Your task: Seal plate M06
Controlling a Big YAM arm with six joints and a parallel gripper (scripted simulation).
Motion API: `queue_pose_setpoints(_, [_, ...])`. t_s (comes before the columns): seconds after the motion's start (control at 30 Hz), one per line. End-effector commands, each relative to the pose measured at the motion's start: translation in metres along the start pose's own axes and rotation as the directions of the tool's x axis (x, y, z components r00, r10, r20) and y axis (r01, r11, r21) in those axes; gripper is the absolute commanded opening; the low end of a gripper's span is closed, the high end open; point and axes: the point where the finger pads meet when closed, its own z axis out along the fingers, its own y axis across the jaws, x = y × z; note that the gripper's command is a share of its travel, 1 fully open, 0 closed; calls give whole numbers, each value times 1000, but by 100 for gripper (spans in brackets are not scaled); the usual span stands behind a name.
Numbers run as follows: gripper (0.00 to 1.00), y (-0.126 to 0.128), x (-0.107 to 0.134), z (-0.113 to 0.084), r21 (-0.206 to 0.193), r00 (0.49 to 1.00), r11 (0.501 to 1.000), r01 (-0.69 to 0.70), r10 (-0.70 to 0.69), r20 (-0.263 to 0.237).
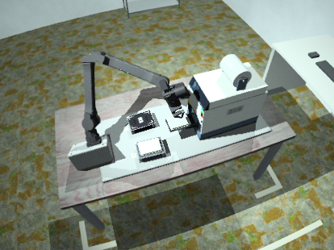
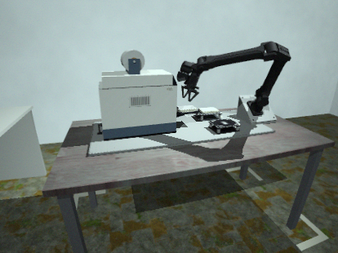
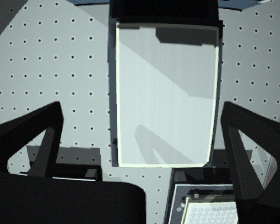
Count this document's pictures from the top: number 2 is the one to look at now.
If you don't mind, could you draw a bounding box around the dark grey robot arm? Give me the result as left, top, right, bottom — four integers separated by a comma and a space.
177, 41, 291, 116

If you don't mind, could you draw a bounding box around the white foil roll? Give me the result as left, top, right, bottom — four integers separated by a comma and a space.
121, 50, 145, 71

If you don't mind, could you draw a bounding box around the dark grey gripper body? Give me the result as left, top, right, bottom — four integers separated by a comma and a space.
184, 77, 199, 91

